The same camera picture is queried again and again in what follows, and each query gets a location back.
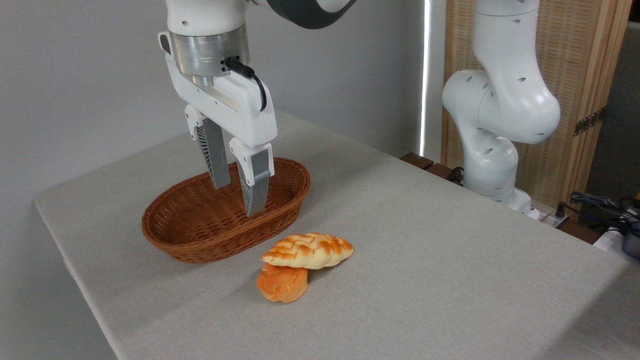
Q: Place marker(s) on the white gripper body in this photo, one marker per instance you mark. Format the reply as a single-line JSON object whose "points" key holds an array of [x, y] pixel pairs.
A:
{"points": [[240, 107]]}

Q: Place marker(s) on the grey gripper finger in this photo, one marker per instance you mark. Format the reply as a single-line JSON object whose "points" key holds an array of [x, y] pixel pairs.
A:
{"points": [[215, 155], [256, 185]]}

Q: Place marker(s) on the golden braided bread loaf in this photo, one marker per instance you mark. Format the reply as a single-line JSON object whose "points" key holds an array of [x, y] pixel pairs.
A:
{"points": [[307, 251]]}

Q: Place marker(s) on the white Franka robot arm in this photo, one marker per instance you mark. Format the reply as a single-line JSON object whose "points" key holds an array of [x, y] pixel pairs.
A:
{"points": [[500, 100]]}

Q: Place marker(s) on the brown wicker oval basket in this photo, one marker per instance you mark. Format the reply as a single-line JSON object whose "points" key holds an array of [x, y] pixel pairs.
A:
{"points": [[200, 235]]}

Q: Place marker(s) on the round orange bread bun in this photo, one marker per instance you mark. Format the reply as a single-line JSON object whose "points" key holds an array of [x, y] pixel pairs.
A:
{"points": [[281, 286]]}

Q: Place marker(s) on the dark brown wooden stand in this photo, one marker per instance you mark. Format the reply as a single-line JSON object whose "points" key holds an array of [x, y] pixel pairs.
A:
{"points": [[417, 160]]}

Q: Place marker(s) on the grey tablecloth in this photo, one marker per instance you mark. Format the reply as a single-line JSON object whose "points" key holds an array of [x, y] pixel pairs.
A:
{"points": [[425, 280]]}

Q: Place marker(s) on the white power strip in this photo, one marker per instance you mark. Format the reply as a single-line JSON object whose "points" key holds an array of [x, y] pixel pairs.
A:
{"points": [[550, 218]]}

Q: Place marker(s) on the black metal screen hinge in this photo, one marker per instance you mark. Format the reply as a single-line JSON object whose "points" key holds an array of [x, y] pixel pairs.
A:
{"points": [[589, 121]]}

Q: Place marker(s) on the dark grey device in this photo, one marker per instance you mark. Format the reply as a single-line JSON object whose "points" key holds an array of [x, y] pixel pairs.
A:
{"points": [[632, 245]]}

